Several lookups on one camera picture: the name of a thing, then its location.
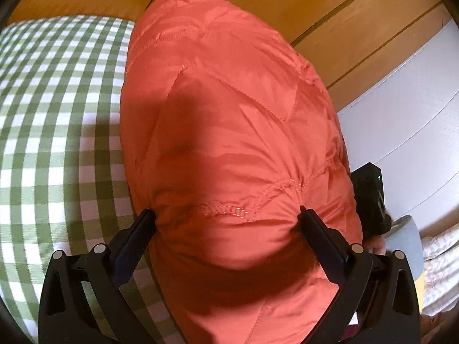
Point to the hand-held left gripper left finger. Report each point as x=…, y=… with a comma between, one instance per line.
x=134, y=238

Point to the person's right hand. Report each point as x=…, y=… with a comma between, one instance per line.
x=378, y=246

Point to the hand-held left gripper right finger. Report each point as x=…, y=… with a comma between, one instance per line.
x=321, y=238

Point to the floral patterned cloth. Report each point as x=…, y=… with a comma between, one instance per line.
x=441, y=258

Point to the wooden panelled headboard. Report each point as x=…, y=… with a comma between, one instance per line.
x=358, y=25

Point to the red quilted jacket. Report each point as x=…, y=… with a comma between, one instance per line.
x=233, y=114

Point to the green checked bed sheet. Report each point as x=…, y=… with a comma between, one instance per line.
x=53, y=114

